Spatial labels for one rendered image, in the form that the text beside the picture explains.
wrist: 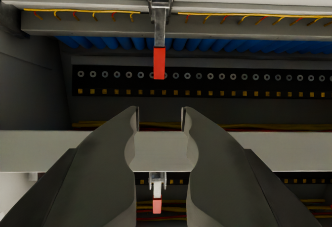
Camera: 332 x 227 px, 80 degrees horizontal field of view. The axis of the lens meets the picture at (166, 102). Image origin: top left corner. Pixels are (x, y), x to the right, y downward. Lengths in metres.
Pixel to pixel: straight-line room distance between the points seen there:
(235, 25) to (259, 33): 0.03
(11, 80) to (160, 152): 0.20
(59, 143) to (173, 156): 0.13
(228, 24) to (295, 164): 0.18
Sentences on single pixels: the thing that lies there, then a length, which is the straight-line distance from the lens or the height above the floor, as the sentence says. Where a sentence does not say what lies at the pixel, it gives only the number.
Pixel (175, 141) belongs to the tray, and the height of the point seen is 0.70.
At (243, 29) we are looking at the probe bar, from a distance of 0.26.
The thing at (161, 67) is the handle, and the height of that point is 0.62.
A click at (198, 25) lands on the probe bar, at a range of 0.25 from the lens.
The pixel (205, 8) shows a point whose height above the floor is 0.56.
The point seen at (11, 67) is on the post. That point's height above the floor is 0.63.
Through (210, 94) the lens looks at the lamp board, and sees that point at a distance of 0.36.
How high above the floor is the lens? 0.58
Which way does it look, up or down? 20 degrees up
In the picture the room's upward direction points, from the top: 178 degrees counter-clockwise
